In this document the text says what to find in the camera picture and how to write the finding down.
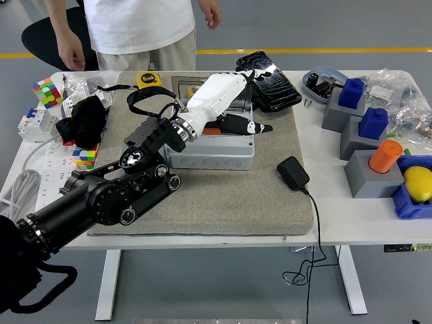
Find blue-grey oval dish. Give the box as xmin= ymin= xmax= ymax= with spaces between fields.
xmin=302 ymin=65 xmax=350 ymax=105

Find black office chair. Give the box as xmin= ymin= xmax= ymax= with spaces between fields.
xmin=20 ymin=0 xmax=101 ymax=72

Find person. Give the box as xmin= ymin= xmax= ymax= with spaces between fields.
xmin=43 ymin=0 xmax=223 ymax=72

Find white power cable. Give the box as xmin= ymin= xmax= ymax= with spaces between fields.
xmin=0 ymin=133 xmax=65 ymax=220

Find blue block battery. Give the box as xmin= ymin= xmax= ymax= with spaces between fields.
xmin=358 ymin=107 xmax=389 ymax=139
xmin=338 ymin=78 xmax=367 ymax=110

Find person's left hand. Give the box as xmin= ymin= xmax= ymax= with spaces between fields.
xmin=203 ymin=2 xmax=223 ymax=31

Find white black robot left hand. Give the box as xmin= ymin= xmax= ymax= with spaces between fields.
xmin=174 ymin=69 xmax=273 ymax=136

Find person's right hand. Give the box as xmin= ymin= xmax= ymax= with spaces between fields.
xmin=58 ymin=40 xmax=91 ymax=72

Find blue plastic bin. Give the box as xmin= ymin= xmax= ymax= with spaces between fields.
xmin=391 ymin=155 xmax=432 ymax=220

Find glossy black case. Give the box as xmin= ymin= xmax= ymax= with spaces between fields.
xmin=235 ymin=50 xmax=303 ymax=114

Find white power strip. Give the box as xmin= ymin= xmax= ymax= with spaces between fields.
xmin=34 ymin=138 xmax=99 ymax=211

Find transparent hinged box lid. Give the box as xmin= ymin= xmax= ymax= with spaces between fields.
xmin=171 ymin=76 xmax=253 ymax=112

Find yellow lemon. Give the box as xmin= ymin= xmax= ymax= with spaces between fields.
xmin=403 ymin=165 xmax=432 ymax=204

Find clear bag of parts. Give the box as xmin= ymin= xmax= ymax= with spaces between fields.
xmin=364 ymin=69 xmax=425 ymax=109
xmin=393 ymin=105 xmax=432 ymax=142

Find black desk control panel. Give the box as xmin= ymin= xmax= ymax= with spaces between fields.
xmin=383 ymin=243 xmax=432 ymax=253

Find colourful puzzle cube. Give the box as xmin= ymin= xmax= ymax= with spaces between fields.
xmin=72 ymin=143 xmax=101 ymax=171
xmin=32 ymin=77 xmax=65 ymax=109

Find black power adapter plug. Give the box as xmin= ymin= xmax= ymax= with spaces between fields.
xmin=276 ymin=156 xmax=311 ymax=192

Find grey cube holder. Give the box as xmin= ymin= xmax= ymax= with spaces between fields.
xmin=321 ymin=86 xmax=367 ymax=133
xmin=344 ymin=149 xmax=406 ymax=199
xmin=340 ymin=115 xmax=389 ymax=161

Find clear plastic bag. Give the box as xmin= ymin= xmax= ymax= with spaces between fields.
xmin=62 ymin=71 xmax=121 ymax=112

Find black adapter cord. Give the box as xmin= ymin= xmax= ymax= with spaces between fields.
xmin=281 ymin=187 xmax=340 ymax=324

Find grey plastic junction box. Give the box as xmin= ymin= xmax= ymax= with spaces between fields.
xmin=163 ymin=101 xmax=255 ymax=171

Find white table leg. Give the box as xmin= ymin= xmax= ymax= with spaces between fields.
xmin=94 ymin=249 xmax=122 ymax=321
xmin=333 ymin=245 xmax=368 ymax=316

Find white circuit breaker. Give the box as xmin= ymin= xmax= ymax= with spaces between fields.
xmin=18 ymin=107 xmax=60 ymax=142

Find white purple packet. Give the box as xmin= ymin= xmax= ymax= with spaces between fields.
xmin=60 ymin=84 xmax=114 ymax=117

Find grey-brown mat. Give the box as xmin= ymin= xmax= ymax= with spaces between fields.
xmin=86 ymin=70 xmax=315 ymax=236

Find brown electronic parts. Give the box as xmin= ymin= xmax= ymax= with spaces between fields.
xmin=315 ymin=80 xmax=335 ymax=95

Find black cloth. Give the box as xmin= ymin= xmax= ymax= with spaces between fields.
xmin=55 ymin=95 xmax=108 ymax=149

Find yellow tape measure black strap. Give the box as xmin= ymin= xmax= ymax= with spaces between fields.
xmin=97 ymin=72 xmax=163 ymax=91

